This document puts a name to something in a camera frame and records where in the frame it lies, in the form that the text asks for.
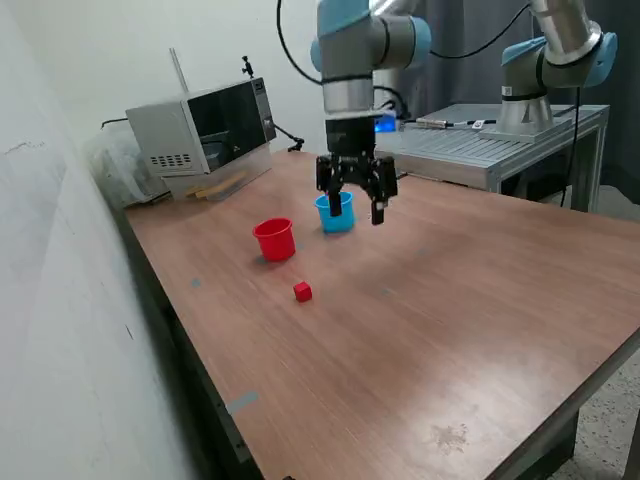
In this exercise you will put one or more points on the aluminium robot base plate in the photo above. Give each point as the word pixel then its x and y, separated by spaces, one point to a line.
pixel 530 132

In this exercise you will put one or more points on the metal cylinder device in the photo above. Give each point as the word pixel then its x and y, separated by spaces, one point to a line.
pixel 434 123

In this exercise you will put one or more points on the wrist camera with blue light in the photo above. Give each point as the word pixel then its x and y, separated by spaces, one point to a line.
pixel 386 123

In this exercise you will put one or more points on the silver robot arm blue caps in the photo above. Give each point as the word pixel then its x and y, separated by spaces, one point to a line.
pixel 370 35

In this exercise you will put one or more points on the aluminium robot base table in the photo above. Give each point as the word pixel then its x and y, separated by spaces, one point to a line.
pixel 450 150

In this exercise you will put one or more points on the grey tape strip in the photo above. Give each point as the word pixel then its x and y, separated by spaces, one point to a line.
pixel 242 402

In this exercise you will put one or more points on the wooden stick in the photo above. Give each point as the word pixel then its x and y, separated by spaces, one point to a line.
pixel 220 187

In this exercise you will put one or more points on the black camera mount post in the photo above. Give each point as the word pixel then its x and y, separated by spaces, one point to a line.
pixel 246 67

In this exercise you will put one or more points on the red cube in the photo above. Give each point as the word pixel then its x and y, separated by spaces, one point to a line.
pixel 302 292

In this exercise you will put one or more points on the clear plastic bag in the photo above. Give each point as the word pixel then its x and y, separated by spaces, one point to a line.
pixel 120 170

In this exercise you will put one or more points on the red plastic cup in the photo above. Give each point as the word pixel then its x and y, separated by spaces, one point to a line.
pixel 274 245

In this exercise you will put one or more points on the blue plastic cup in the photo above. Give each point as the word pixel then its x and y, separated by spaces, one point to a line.
pixel 347 222

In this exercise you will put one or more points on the small white tag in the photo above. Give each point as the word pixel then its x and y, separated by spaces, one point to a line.
pixel 478 124

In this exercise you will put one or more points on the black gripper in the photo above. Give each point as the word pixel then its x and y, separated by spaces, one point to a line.
pixel 350 145

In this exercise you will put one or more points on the thin white rod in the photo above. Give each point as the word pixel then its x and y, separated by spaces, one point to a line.
pixel 179 72

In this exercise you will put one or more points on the silver microwave oven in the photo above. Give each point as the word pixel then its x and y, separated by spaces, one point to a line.
pixel 165 135

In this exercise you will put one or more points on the dark grey curtain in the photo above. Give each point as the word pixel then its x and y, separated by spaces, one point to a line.
pixel 470 85

